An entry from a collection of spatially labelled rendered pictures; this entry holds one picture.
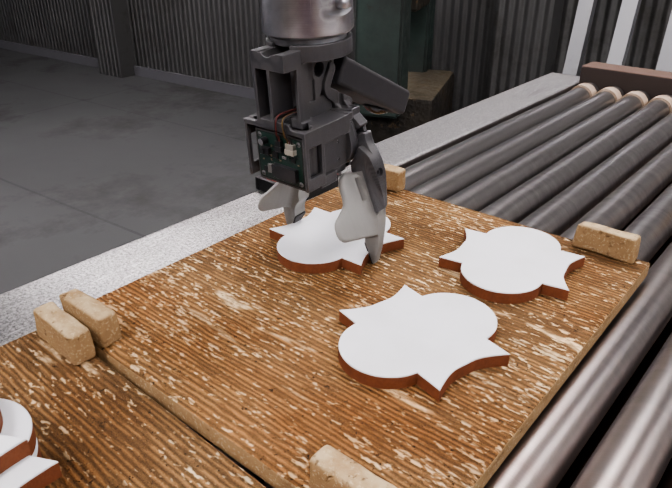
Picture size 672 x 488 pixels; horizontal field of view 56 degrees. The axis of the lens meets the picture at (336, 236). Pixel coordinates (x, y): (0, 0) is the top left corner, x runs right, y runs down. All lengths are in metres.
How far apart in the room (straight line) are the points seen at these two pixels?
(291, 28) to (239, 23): 4.35
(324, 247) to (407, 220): 0.12
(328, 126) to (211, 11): 4.53
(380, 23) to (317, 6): 2.47
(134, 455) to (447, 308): 0.26
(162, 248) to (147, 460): 0.32
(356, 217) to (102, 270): 0.26
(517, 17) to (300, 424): 3.24
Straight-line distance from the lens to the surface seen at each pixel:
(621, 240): 0.65
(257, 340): 0.50
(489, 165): 0.93
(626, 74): 1.43
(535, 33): 3.54
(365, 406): 0.44
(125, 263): 0.68
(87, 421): 0.46
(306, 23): 0.51
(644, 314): 0.62
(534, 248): 0.63
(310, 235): 0.63
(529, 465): 0.44
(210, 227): 0.73
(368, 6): 2.97
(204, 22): 5.11
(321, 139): 0.52
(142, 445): 0.43
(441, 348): 0.48
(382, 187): 0.57
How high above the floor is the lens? 1.23
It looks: 27 degrees down
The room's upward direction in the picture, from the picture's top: straight up
